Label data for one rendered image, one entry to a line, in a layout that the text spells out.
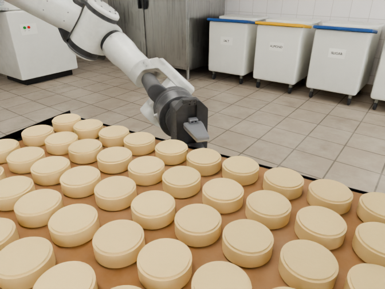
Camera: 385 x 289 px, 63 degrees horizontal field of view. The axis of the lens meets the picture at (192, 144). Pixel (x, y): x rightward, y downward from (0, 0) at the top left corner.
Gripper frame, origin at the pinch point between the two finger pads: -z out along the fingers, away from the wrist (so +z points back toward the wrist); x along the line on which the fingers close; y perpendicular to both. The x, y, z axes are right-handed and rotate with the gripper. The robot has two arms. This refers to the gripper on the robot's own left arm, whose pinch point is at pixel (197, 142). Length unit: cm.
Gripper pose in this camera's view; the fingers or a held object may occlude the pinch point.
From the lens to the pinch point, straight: 51.4
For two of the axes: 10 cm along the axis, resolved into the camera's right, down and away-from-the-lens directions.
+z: -2.7, -4.4, 8.6
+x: 0.0, -8.9, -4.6
